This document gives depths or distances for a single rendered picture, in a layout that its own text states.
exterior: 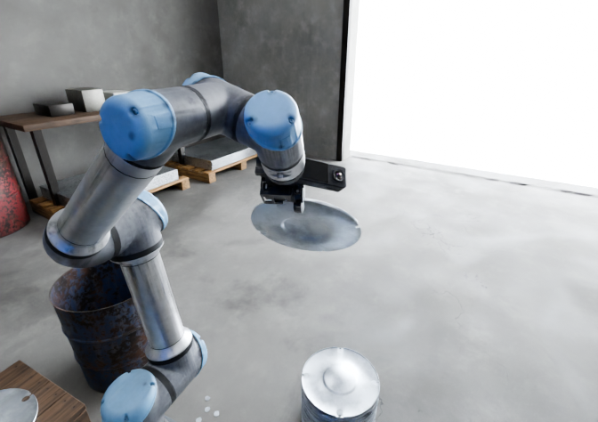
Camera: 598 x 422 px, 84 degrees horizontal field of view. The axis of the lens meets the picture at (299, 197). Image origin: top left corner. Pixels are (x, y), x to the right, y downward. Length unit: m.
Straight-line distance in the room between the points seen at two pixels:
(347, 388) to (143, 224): 0.96
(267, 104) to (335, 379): 1.15
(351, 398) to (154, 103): 1.20
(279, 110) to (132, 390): 0.72
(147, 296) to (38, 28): 3.62
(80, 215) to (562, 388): 1.97
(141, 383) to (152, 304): 0.18
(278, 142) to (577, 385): 1.89
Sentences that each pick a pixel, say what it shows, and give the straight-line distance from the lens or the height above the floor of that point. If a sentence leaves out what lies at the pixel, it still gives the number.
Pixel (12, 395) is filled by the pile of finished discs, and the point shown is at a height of 0.35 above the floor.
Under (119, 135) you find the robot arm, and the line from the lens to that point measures 0.42.
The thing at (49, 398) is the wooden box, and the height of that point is 0.35.
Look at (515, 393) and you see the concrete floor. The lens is 1.94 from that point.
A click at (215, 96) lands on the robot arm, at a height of 1.32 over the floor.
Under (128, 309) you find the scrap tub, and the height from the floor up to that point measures 0.43.
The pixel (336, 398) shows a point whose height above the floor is 0.24.
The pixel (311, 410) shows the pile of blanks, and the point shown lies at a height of 0.20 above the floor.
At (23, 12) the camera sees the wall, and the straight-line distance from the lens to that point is 4.22.
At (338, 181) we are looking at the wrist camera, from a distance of 0.62.
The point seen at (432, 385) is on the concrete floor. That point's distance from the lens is 1.82.
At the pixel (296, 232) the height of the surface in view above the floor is 0.92.
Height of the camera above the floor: 1.37
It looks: 24 degrees down
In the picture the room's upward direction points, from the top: straight up
